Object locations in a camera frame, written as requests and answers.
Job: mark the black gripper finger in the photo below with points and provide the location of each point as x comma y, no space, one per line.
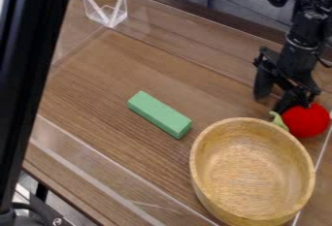
293,97
262,81

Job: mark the clear acrylic enclosure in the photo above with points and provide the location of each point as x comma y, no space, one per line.
107,161

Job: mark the red felt fruit green stem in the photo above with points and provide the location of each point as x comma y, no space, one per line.
302,122

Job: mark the wooden bowl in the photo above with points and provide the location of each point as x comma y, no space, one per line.
251,172

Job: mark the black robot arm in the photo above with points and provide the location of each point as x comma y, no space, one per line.
310,22

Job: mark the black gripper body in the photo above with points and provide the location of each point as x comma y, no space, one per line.
293,63

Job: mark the green rectangular block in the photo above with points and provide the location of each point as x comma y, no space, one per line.
159,114

